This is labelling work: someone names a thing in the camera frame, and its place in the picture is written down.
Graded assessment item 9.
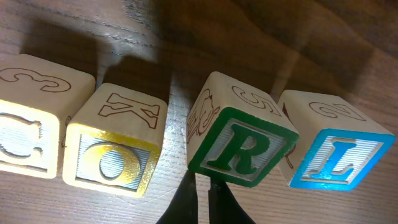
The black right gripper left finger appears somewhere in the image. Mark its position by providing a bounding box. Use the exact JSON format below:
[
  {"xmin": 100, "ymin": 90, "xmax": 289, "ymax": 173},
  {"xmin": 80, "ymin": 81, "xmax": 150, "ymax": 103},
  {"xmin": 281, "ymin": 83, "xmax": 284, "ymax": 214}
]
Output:
[{"xmin": 157, "ymin": 170, "xmax": 198, "ymax": 224}]

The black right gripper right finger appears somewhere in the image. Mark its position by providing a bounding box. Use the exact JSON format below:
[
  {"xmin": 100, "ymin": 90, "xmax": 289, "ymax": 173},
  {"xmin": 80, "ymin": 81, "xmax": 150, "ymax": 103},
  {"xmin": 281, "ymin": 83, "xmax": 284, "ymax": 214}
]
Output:
[{"xmin": 208, "ymin": 178, "xmax": 255, "ymax": 224}]

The green R block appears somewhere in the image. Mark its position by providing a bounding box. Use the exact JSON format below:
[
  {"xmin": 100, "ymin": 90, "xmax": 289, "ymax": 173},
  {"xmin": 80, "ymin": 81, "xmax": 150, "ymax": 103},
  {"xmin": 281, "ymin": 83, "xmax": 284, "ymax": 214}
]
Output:
[{"xmin": 186, "ymin": 72, "xmax": 299, "ymax": 187}]

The yellow O block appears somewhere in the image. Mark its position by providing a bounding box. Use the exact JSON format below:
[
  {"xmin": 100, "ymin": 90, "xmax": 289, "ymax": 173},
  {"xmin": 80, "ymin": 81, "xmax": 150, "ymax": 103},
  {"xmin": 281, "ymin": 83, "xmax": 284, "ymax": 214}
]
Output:
[{"xmin": 62, "ymin": 83, "xmax": 168, "ymax": 198}]

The blue L block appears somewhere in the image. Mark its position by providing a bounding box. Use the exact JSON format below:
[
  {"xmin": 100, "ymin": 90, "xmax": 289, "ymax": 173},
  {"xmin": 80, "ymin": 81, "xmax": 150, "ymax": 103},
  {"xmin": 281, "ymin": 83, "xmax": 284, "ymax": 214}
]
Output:
[{"xmin": 278, "ymin": 90, "xmax": 396, "ymax": 191}]

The yellow C block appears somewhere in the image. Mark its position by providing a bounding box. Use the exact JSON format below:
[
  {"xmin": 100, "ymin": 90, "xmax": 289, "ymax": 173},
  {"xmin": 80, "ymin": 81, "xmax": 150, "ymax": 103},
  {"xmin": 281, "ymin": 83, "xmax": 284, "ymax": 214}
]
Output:
[{"xmin": 1, "ymin": 54, "xmax": 96, "ymax": 179}]

